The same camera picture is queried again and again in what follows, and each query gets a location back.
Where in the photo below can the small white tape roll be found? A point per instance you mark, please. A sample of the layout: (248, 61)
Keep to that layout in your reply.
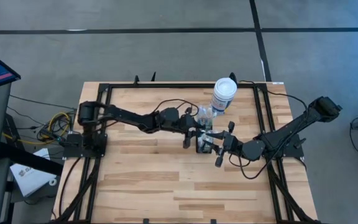
(50, 182)

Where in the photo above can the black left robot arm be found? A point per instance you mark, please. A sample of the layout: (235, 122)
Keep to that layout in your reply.
(129, 116)

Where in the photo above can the white printed booklet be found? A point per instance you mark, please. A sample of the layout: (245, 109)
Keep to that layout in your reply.
(30, 177)

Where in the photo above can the black table clamp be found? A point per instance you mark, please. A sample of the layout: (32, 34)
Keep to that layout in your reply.
(233, 75)

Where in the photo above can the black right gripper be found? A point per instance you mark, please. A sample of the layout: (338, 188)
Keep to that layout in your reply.
(228, 143)

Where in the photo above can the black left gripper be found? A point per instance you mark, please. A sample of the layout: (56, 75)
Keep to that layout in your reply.
(187, 124)

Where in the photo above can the white blue wipes canister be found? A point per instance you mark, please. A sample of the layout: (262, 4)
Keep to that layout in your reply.
(225, 90)

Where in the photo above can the black edge bracket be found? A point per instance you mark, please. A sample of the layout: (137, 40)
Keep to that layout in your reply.
(213, 221)
(145, 221)

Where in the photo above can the black desk foot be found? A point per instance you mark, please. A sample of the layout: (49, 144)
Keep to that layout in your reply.
(26, 158)

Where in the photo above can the black fin bracket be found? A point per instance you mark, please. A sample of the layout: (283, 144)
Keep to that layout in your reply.
(153, 77)
(136, 80)

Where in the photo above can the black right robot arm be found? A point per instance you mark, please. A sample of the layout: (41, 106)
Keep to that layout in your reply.
(291, 130)

